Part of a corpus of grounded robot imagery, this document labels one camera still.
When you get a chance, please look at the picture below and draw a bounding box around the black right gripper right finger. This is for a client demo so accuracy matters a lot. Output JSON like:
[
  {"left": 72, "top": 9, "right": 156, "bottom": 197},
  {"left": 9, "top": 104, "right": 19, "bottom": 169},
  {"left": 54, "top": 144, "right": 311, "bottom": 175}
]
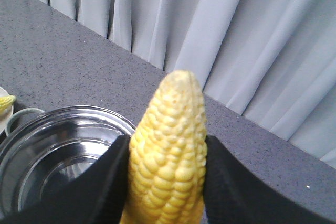
[{"left": 203, "top": 136, "right": 333, "bottom": 223}]

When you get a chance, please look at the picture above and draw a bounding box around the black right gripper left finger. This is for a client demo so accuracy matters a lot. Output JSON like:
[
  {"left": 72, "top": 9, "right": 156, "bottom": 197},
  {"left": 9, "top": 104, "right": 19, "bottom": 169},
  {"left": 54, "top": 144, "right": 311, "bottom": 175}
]
[{"left": 1, "top": 135, "right": 130, "bottom": 223}]

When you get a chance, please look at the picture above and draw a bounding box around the yellow corn cob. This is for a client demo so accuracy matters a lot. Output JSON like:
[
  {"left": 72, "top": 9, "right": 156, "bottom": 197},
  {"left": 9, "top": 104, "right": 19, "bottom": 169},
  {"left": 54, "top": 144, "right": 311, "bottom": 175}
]
[
  {"left": 121, "top": 70, "right": 207, "bottom": 223},
  {"left": 0, "top": 95, "right": 16, "bottom": 113}
]

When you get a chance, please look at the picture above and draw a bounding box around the cream white plate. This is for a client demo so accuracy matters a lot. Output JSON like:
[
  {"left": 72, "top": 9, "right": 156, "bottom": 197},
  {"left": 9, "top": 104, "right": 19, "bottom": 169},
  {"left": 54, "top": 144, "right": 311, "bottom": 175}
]
[{"left": 0, "top": 87, "right": 14, "bottom": 134}]

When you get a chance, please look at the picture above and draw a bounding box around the white pleated curtain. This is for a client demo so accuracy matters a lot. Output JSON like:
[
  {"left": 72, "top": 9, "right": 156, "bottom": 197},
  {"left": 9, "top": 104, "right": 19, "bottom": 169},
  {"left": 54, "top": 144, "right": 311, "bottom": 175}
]
[{"left": 40, "top": 0, "right": 335, "bottom": 167}]

